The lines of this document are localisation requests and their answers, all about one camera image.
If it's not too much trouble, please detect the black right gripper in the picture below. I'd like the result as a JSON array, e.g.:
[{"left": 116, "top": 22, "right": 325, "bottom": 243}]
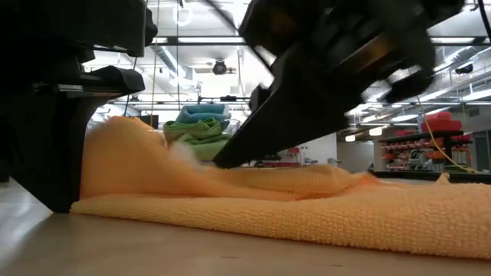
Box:
[{"left": 213, "top": 0, "right": 437, "bottom": 169}]

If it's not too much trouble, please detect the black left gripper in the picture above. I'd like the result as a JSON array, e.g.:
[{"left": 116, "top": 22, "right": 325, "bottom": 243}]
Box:
[{"left": 0, "top": 57, "right": 146, "bottom": 214}]

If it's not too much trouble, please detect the blue microfiber towel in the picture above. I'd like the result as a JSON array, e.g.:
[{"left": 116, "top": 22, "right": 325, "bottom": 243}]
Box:
[{"left": 175, "top": 103, "right": 232, "bottom": 124}]

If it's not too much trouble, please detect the green microfiber towel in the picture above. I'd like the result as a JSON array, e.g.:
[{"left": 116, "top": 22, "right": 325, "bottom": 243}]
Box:
[
  {"left": 191, "top": 140, "right": 230, "bottom": 163},
  {"left": 162, "top": 117, "right": 233, "bottom": 150}
]

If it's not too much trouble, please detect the orange microfiber towel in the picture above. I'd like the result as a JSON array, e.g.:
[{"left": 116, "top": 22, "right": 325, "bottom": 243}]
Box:
[{"left": 71, "top": 116, "right": 491, "bottom": 261}]

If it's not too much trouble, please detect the white shelf with red bins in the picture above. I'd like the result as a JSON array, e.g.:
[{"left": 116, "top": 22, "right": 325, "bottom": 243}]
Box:
[{"left": 264, "top": 147, "right": 302, "bottom": 169}]

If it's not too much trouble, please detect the black ceiling spotlight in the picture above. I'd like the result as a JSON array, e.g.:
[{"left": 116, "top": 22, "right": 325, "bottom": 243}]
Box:
[{"left": 212, "top": 58, "right": 229, "bottom": 76}]

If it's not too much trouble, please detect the long black ceiling beam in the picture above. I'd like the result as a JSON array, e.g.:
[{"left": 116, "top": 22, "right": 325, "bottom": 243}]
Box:
[{"left": 149, "top": 35, "right": 491, "bottom": 48}]

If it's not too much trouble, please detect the black computer monitor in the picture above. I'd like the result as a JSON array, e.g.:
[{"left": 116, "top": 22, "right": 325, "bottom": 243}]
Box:
[{"left": 137, "top": 114, "right": 160, "bottom": 130}]

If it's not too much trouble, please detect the black ceiling speaker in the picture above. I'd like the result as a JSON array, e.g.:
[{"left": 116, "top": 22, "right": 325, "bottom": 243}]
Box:
[{"left": 453, "top": 63, "right": 475, "bottom": 76}]

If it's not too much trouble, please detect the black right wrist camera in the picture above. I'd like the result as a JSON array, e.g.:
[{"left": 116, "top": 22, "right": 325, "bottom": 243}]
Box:
[{"left": 238, "top": 0, "right": 300, "bottom": 58}]

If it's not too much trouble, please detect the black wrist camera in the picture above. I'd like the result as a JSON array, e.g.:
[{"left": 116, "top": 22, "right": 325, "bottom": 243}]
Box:
[
  {"left": 238, "top": 0, "right": 300, "bottom": 58},
  {"left": 91, "top": 0, "right": 159, "bottom": 58}
]

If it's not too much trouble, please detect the white hanging ring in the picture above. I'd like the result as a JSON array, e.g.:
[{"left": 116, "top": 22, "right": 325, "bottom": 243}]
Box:
[{"left": 172, "top": 3, "right": 194, "bottom": 28}]

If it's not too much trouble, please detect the yellow hanging rope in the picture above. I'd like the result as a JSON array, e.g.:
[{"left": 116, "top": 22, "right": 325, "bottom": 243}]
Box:
[
  {"left": 148, "top": 0, "right": 161, "bottom": 117},
  {"left": 416, "top": 95, "right": 480, "bottom": 174}
]

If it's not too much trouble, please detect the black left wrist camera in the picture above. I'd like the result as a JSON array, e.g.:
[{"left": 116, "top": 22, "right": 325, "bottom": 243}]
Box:
[{"left": 91, "top": 0, "right": 159, "bottom": 58}]

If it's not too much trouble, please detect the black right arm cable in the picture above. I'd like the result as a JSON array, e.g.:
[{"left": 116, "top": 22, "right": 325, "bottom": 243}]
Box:
[{"left": 477, "top": 0, "right": 491, "bottom": 39}]

